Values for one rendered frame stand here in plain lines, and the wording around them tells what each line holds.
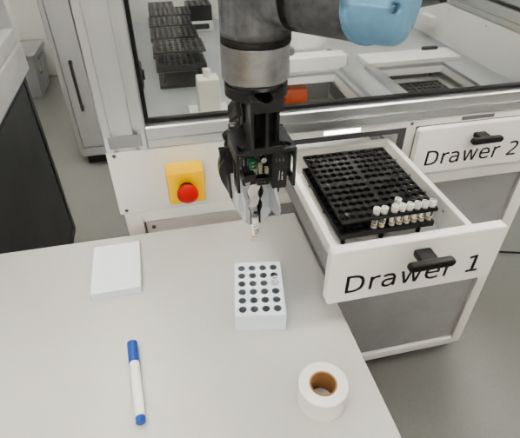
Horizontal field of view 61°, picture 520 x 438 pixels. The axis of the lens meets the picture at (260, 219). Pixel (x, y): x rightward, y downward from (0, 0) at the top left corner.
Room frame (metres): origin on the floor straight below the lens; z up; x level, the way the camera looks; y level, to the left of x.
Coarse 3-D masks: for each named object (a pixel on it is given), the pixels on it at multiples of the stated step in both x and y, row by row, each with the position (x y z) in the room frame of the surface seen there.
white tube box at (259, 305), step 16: (240, 272) 0.56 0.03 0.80; (256, 272) 0.56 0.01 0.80; (272, 272) 0.56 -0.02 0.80; (240, 288) 0.52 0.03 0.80; (256, 288) 0.52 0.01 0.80; (272, 288) 0.52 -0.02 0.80; (240, 304) 0.48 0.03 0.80; (256, 304) 0.48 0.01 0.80; (272, 304) 0.48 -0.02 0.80; (240, 320) 0.46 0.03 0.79; (256, 320) 0.46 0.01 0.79; (272, 320) 0.46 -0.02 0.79
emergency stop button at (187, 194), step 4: (184, 184) 0.69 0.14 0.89; (188, 184) 0.69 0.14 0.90; (180, 188) 0.69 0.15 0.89; (184, 188) 0.68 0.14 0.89; (188, 188) 0.69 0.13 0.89; (192, 188) 0.69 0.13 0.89; (196, 188) 0.69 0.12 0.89; (180, 192) 0.68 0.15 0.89; (184, 192) 0.68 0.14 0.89; (188, 192) 0.68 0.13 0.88; (192, 192) 0.68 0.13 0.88; (196, 192) 0.69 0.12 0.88; (180, 196) 0.68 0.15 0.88; (184, 196) 0.68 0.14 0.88; (188, 196) 0.68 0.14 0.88; (192, 196) 0.68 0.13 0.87; (196, 196) 0.69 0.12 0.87; (180, 200) 0.68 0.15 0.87; (184, 200) 0.68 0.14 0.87; (188, 200) 0.68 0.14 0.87; (192, 200) 0.68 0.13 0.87
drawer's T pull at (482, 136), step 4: (476, 132) 0.87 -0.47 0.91; (480, 132) 0.87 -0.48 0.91; (484, 132) 0.87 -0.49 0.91; (476, 136) 0.87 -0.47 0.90; (480, 136) 0.85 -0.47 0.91; (484, 136) 0.85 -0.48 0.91; (488, 136) 0.85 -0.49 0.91; (492, 136) 0.85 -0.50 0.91; (496, 136) 0.85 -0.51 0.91; (500, 136) 0.85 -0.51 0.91; (472, 140) 0.84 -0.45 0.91; (476, 140) 0.84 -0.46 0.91; (480, 140) 0.84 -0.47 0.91; (484, 140) 0.84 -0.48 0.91; (488, 140) 0.84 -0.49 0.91; (492, 140) 0.85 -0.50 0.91; (496, 140) 0.85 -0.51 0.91; (500, 140) 0.85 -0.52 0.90; (476, 144) 0.84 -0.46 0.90
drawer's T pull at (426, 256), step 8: (416, 256) 0.48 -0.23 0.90; (424, 256) 0.48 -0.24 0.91; (432, 256) 0.48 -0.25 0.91; (448, 256) 0.48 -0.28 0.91; (408, 264) 0.46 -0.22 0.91; (416, 264) 0.46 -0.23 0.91; (424, 264) 0.46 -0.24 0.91; (432, 264) 0.46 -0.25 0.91; (440, 264) 0.46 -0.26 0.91; (448, 264) 0.47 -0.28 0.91
